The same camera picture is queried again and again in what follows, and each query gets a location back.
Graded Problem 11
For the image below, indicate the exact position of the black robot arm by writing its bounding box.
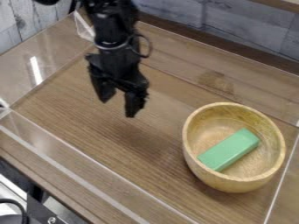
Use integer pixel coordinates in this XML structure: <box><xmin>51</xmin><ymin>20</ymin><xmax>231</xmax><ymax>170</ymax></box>
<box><xmin>82</xmin><ymin>0</ymin><xmax>153</xmax><ymax>118</ymax></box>

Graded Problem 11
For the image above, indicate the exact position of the light wooden bowl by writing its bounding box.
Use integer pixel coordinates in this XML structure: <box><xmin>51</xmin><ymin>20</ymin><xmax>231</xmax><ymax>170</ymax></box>
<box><xmin>182</xmin><ymin>102</ymin><xmax>286</xmax><ymax>193</ymax></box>

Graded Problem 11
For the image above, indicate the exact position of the clear acrylic corner bracket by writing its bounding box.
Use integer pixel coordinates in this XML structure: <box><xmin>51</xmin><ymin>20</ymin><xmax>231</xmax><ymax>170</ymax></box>
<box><xmin>74</xmin><ymin>11</ymin><xmax>95</xmax><ymax>42</ymax></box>

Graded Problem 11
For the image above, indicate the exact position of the black cable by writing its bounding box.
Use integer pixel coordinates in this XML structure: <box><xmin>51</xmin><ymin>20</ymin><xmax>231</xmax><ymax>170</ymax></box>
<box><xmin>0</xmin><ymin>199</ymin><xmax>30</xmax><ymax>224</ymax></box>

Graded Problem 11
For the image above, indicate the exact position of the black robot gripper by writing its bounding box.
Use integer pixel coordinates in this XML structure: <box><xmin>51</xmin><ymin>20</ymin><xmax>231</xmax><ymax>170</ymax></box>
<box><xmin>86</xmin><ymin>45</ymin><xmax>150</xmax><ymax>118</ymax></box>

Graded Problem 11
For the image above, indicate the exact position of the clear acrylic enclosure wall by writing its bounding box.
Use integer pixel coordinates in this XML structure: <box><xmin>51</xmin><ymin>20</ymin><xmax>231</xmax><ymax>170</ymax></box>
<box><xmin>0</xmin><ymin>16</ymin><xmax>299</xmax><ymax>224</ymax></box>

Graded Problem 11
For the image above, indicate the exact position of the green rectangular block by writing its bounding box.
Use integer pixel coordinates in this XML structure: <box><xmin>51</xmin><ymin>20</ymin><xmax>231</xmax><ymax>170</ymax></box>
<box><xmin>198</xmin><ymin>128</ymin><xmax>261</xmax><ymax>172</ymax></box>

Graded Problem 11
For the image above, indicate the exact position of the black metal table bracket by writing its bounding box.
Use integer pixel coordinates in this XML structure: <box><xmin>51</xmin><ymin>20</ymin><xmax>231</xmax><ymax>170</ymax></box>
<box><xmin>27</xmin><ymin>195</ymin><xmax>65</xmax><ymax>224</ymax></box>

